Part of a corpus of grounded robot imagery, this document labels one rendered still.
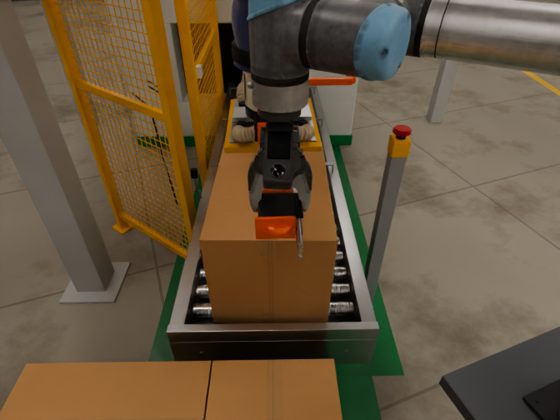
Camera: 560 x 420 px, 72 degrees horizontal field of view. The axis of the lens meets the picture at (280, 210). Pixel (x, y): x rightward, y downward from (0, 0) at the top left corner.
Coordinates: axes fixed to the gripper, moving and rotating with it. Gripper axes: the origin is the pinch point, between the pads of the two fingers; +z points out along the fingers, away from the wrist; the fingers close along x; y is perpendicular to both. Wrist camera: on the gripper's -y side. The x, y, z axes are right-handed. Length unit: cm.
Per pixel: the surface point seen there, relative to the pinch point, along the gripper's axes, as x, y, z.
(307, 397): -8, -1, 70
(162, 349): 56, 50, 124
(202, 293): 29, 39, 71
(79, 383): 62, 4, 70
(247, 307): 10, 24, 61
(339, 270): -25, 50, 70
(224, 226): 16.2, 30.7, 29.8
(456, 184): -141, 190, 124
